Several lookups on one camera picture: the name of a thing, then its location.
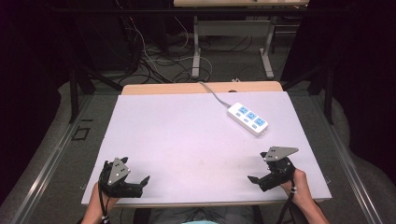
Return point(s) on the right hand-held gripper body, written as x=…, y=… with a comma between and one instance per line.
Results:
x=277, y=171

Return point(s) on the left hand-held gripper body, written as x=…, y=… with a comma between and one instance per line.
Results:
x=120, y=186

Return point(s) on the person's left hand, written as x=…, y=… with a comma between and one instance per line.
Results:
x=97, y=202

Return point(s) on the person's right hand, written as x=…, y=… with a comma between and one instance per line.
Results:
x=299, y=188

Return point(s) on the white power strip blue sockets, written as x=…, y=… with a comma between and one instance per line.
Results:
x=247, y=119

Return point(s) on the white table cover sheet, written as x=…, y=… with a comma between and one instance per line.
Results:
x=193, y=149

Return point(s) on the person's grey clothing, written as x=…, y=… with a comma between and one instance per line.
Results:
x=199, y=216

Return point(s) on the black metal stand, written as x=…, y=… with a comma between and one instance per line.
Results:
x=328, y=93
x=74, y=93

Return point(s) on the wooden table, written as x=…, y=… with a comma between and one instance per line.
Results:
x=174, y=88

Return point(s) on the desk with white legs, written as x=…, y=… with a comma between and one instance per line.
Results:
x=232, y=28

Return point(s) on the aluminium floor rail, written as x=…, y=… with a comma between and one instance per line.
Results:
x=46, y=168
x=345, y=161

